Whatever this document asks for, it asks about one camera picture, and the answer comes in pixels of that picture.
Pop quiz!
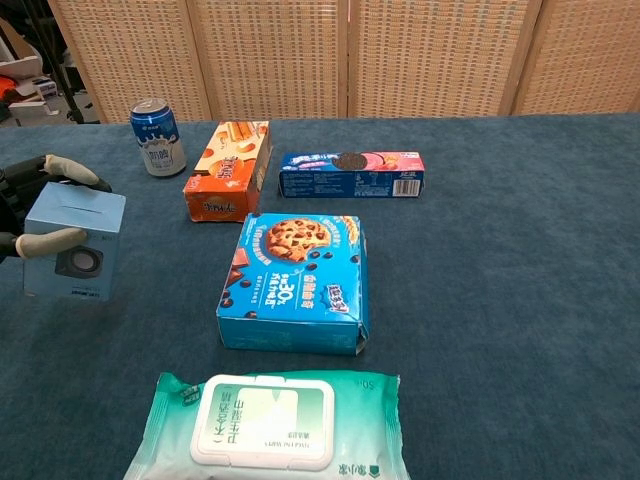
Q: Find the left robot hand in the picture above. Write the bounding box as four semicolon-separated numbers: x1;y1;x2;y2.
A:
0;153;114;265

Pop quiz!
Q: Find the small light blue speaker box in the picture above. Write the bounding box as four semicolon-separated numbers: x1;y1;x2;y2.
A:
22;181;127;303

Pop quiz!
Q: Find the orange wafer roll box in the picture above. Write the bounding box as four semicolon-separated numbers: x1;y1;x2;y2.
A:
183;120;275;224

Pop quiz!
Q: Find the blue chocolate chip cookie box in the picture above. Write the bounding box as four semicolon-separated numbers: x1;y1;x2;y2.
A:
215;212;371;357

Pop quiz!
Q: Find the blue pink sandwich cookie box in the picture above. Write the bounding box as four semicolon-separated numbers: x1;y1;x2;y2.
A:
277;151;426;200

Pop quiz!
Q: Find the black tripod stand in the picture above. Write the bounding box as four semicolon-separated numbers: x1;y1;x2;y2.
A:
29;0;101;125

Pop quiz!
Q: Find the blue white drink can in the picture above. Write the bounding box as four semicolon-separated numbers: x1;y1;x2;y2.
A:
129;97;188;178

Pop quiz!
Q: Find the woven wooden folding screen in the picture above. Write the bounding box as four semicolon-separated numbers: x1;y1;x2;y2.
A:
47;0;640;125

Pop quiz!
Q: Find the green wet wipes pack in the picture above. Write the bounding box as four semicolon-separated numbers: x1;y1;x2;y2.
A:
122;370;412;480

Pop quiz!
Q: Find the blue felt table cover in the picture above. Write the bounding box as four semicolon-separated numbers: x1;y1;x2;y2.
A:
0;113;640;480

